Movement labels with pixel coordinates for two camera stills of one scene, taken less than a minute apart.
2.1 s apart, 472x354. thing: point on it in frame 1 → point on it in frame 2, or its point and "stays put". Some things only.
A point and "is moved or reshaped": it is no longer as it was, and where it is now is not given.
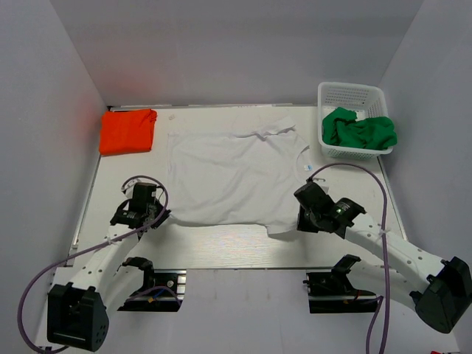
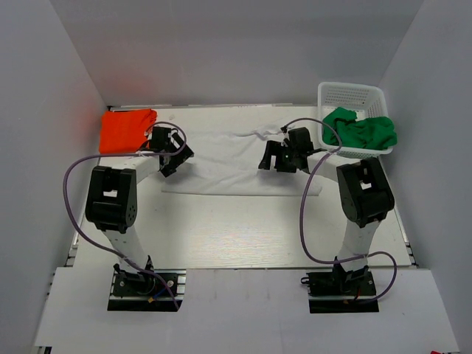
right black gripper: [303, 226] → [275, 148]
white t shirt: [245, 179] is moved or reshaped
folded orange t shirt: [127, 131] stays put
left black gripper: [162, 218] → [183, 153]
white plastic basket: [367, 101] stays put
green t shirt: [341, 127] stays put
